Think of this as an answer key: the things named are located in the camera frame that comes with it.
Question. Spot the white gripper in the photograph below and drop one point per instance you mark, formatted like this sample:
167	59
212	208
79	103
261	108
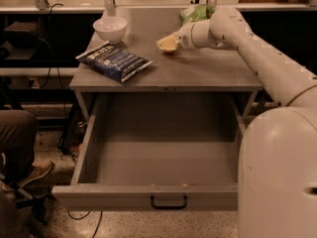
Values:
183	39

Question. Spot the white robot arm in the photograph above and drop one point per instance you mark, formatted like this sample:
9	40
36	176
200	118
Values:
277	177

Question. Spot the grey open drawer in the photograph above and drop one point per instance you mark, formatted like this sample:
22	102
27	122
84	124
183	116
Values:
162	144

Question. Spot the grey metal cabinet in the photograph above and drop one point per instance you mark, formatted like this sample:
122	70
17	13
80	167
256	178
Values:
197	70

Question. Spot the green snack bag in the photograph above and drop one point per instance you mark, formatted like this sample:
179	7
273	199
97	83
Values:
195	13

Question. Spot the white bowl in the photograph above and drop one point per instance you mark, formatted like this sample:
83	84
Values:
111	29

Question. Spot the blue chip bag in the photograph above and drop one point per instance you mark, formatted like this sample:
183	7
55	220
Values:
113	62

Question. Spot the dark box on shelf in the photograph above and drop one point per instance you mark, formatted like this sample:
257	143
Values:
23	34

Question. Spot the person's leg brown trousers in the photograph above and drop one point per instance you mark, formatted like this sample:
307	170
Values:
18	130

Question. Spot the tan shoe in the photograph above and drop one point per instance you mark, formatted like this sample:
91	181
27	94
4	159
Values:
38	171

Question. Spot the black drawer handle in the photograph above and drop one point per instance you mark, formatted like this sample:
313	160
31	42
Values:
168	203

